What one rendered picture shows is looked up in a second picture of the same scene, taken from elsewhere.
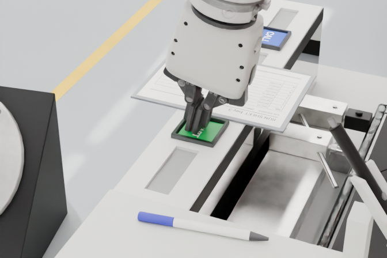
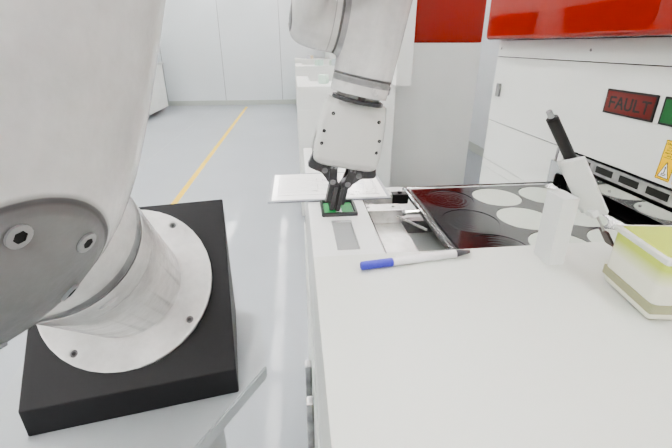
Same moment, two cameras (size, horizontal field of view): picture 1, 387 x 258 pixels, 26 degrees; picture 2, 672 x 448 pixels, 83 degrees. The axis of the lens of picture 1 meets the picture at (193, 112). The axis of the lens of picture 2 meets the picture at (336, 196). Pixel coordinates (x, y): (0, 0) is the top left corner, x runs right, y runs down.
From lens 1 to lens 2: 57 cm
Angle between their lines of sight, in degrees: 28
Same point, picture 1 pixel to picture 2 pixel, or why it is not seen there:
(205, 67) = (350, 147)
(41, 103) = (212, 210)
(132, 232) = (366, 280)
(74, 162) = not seen: hidden behind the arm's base
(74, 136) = not seen: hidden behind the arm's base
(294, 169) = (388, 230)
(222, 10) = (372, 89)
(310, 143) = (391, 211)
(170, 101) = (299, 198)
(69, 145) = not seen: hidden behind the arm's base
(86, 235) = (330, 295)
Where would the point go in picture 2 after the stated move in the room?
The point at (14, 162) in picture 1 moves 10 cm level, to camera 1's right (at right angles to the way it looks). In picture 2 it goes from (203, 265) to (279, 246)
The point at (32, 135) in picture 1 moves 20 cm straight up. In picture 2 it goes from (211, 239) to (190, 79)
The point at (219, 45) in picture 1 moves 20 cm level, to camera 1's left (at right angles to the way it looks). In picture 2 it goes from (363, 125) to (220, 141)
